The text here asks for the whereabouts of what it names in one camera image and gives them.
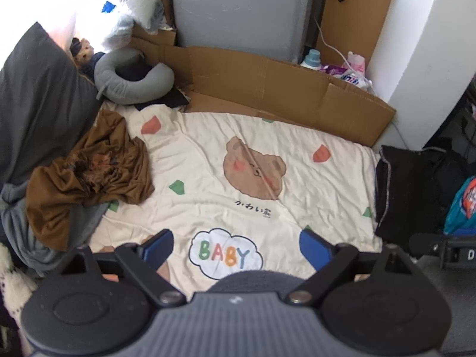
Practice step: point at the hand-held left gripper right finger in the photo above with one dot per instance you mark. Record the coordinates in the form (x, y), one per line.
(316, 247)

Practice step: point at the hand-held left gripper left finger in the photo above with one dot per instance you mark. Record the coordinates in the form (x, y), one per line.
(160, 247)

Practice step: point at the black pants with patterned sides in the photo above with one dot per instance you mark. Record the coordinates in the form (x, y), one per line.
(409, 193)

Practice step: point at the teal printed bag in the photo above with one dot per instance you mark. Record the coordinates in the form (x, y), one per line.
(463, 212)

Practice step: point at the dark grey cloth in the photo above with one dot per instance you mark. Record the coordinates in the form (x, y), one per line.
(253, 282)

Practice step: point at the brown cloth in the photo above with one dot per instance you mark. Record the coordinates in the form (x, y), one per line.
(122, 178)

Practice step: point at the cream printed blanket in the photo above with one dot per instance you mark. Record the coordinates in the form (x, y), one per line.
(208, 137)

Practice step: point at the light grey cloth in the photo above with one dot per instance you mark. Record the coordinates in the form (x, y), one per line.
(22, 230)

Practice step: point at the black cloth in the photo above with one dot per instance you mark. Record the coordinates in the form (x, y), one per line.
(174, 98)

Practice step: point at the white knitted cloth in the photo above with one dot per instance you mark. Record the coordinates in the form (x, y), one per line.
(15, 286)

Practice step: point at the low brown cardboard sheet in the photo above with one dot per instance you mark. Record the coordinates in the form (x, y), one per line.
(297, 93)

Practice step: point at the grey neck pillow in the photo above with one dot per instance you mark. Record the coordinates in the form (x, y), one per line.
(111, 81)

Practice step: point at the white packet with blue print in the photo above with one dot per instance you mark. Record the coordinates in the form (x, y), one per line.
(353, 79)

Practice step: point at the purple packet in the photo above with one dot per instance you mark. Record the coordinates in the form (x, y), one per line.
(333, 70)

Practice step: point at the light blue detergent bottle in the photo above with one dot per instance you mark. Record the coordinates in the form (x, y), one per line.
(312, 61)

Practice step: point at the white pink plastic bag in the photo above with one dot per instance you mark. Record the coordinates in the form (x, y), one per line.
(357, 61)

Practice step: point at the dark grey pillow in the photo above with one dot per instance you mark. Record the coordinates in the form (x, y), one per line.
(37, 100)

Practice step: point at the brown teddy bear toy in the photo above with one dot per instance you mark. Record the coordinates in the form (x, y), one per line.
(85, 50)

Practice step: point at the tall brown cardboard panel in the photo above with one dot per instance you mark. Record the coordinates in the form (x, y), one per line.
(353, 26)

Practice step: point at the white pillow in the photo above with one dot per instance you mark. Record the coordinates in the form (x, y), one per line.
(141, 0)

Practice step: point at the grey upright mattress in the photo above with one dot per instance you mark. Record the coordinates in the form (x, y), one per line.
(241, 7)

